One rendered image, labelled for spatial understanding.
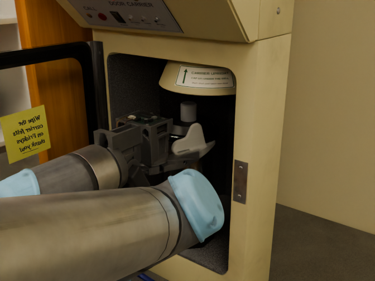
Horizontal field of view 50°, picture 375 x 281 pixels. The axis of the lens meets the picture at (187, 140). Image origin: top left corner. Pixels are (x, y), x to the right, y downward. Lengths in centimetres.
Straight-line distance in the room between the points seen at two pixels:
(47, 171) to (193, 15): 26
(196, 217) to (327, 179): 68
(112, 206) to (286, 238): 70
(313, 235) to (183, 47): 57
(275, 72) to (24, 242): 46
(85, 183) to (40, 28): 33
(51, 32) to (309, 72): 57
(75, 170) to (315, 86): 64
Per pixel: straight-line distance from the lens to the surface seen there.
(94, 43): 74
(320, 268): 90
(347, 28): 95
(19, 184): 48
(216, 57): 58
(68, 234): 26
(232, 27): 51
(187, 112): 69
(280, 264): 89
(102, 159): 53
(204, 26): 53
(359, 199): 105
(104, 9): 63
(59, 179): 50
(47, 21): 75
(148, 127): 58
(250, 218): 65
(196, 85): 64
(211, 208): 42
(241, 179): 61
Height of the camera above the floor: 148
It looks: 22 degrees down
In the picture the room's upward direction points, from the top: straight up
